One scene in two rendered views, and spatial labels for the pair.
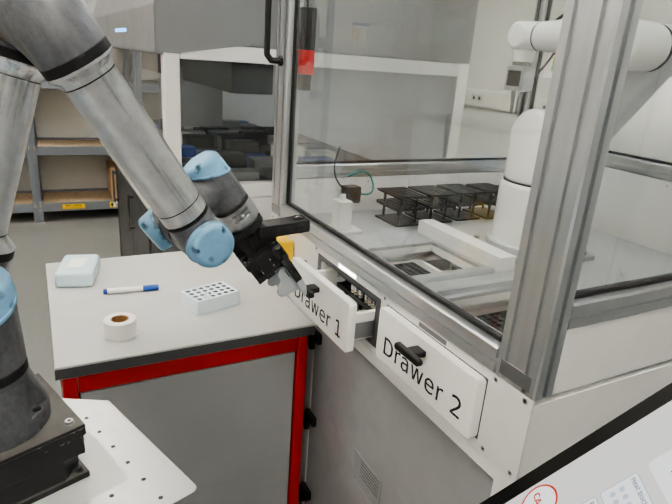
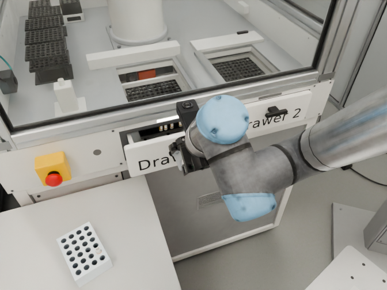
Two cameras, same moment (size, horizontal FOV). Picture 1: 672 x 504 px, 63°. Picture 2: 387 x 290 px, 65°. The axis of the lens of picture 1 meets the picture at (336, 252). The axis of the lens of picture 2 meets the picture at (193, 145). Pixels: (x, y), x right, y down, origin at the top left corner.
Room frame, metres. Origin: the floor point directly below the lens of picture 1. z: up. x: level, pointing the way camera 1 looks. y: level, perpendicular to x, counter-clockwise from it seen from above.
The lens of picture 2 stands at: (0.99, 0.62, 1.47)
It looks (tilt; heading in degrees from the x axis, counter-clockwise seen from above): 44 degrees down; 279
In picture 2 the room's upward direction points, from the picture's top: straight up
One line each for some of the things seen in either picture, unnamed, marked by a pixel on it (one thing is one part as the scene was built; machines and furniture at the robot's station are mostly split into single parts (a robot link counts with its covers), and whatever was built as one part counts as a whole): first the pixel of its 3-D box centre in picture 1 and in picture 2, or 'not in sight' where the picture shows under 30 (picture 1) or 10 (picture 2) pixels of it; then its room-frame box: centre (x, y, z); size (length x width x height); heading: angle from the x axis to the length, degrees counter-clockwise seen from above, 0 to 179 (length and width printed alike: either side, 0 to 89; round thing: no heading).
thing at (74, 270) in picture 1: (78, 269); not in sight; (1.41, 0.71, 0.78); 0.15 x 0.10 x 0.04; 16
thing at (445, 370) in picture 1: (423, 365); (268, 114); (0.88, -0.17, 0.87); 0.29 x 0.02 x 0.11; 29
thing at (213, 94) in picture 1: (243, 105); not in sight; (2.82, 0.51, 1.13); 1.78 x 1.14 x 0.45; 29
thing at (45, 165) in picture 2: (279, 250); (53, 169); (1.44, 0.15, 0.88); 0.07 x 0.05 x 0.07; 29
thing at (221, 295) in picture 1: (210, 297); (84, 252); (1.31, 0.32, 0.78); 0.12 x 0.08 x 0.04; 136
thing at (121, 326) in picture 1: (120, 326); not in sight; (1.11, 0.47, 0.78); 0.07 x 0.07 x 0.04
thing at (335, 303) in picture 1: (320, 300); (178, 149); (1.13, 0.03, 0.87); 0.29 x 0.02 x 0.11; 29
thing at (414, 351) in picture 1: (413, 352); (274, 111); (0.87, -0.15, 0.91); 0.07 x 0.04 x 0.01; 29
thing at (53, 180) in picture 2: not in sight; (53, 178); (1.42, 0.18, 0.88); 0.04 x 0.03 x 0.04; 29
